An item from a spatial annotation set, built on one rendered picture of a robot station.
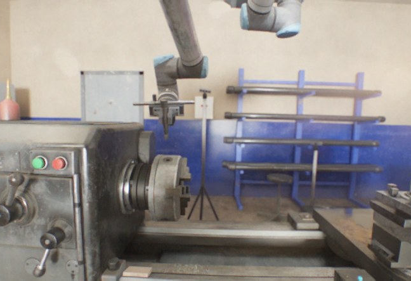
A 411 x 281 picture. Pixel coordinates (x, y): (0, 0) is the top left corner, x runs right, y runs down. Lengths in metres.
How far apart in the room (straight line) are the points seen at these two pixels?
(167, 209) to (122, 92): 3.45
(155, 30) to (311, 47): 2.65
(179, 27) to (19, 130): 0.57
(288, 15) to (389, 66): 4.13
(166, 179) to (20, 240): 0.45
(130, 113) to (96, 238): 3.40
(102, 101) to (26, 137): 3.50
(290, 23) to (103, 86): 3.65
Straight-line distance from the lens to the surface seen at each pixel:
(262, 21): 0.93
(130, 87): 4.07
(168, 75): 0.98
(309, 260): 1.23
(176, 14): 0.76
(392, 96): 4.99
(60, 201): 0.73
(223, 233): 1.10
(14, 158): 0.80
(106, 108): 4.21
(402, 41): 5.24
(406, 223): 0.86
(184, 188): 0.80
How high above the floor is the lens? 1.36
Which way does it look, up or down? 5 degrees down
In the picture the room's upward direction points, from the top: 1 degrees clockwise
